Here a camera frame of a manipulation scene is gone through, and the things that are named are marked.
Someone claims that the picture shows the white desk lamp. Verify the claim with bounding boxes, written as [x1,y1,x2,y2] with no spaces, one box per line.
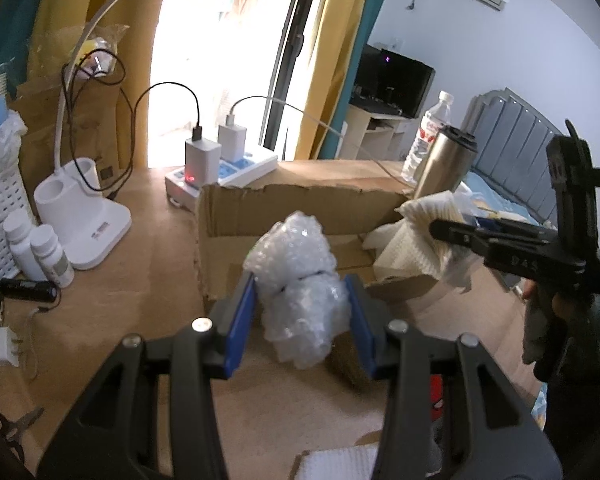
[33,0,132,270]

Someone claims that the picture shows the white paper towel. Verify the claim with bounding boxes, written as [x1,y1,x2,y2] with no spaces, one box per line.
[363,191,478,292]
[294,443,378,480]

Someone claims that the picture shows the brown plush toy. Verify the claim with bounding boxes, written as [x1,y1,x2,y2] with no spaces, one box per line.
[325,332,378,392]

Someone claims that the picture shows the white pill bottle left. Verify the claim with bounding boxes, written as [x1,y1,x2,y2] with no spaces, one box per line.
[3,208,47,282]

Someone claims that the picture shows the small white plug adapter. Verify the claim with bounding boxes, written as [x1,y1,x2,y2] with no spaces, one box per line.
[0,326,21,367]

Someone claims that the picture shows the white power strip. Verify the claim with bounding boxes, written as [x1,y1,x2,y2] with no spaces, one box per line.
[164,145,278,211]

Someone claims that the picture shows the black monitor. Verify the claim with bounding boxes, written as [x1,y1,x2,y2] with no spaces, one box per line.
[349,44,436,119]

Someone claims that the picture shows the grey bed headboard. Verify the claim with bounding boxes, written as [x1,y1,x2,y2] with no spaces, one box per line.
[463,88,560,224]

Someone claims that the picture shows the red spiderman plush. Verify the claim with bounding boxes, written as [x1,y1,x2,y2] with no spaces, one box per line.
[430,375,444,422]

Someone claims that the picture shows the yellow plush in bag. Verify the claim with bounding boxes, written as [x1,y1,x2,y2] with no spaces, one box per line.
[74,24,130,79]

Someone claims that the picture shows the bubble wrap bundle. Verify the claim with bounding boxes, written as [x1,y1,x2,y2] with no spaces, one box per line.
[242,211,351,370]

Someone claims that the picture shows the clear plastic water bottle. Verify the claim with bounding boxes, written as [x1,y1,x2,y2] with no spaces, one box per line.
[401,90,454,186]

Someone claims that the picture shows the white pill bottle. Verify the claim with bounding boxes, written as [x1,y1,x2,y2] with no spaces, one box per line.
[3,208,47,282]
[30,224,74,288]

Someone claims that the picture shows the white charger with black cable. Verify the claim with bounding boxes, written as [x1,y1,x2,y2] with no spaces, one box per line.
[60,48,223,201]

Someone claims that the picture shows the steel thermos tumbler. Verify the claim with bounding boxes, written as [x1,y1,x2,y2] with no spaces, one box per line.
[413,125,478,200]

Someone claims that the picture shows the person's right hand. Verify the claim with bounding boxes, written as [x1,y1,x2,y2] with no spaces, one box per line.
[522,280,600,382]

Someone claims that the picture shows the brown cardboard box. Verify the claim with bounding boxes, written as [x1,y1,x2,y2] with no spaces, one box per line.
[196,184,437,308]

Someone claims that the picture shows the white pill bottle right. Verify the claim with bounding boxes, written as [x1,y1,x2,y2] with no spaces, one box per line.
[30,224,74,288]

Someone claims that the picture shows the beige tv cabinet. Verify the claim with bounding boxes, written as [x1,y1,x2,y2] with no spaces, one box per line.
[336,105,418,160]

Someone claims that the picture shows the white plastic basket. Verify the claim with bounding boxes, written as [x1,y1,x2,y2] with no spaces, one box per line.
[0,162,33,281]

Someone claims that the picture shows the black flashlight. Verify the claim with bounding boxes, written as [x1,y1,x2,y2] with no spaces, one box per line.
[0,278,60,304]

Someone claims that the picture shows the black scissors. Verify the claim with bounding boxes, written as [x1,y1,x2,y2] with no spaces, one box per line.
[0,406,45,464]

